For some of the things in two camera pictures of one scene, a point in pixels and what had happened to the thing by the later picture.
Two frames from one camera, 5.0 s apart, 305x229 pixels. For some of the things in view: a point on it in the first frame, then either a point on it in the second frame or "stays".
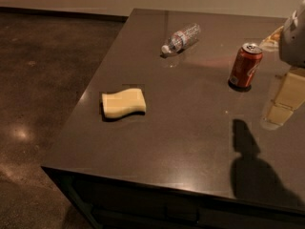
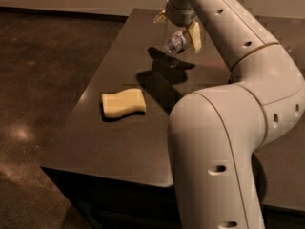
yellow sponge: x=122 y=103 stays
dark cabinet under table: x=112 y=202 stays
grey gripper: x=293 y=43 -> x=179 y=16
